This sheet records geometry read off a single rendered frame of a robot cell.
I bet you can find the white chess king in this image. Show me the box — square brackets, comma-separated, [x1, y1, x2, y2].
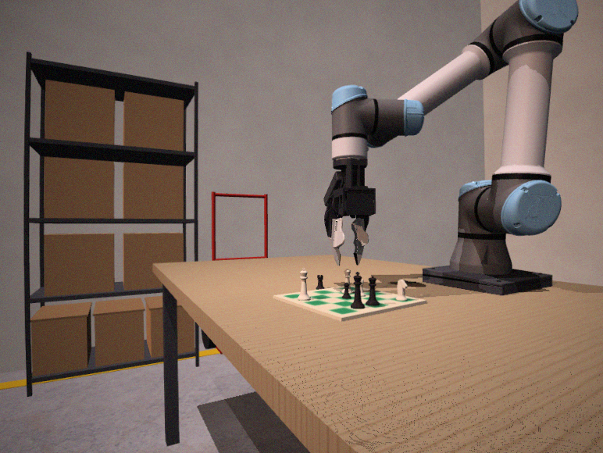
[298, 267, 310, 301]

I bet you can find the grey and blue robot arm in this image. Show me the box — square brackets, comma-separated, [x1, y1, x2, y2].
[331, 0, 578, 275]

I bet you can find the green and cream checkered chessboard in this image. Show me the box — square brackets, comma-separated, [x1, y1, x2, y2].
[273, 285, 426, 322]

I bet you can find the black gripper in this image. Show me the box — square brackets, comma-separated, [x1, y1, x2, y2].
[324, 158, 376, 266]

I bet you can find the white knight chess piece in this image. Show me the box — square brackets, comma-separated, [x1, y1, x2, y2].
[396, 280, 408, 301]

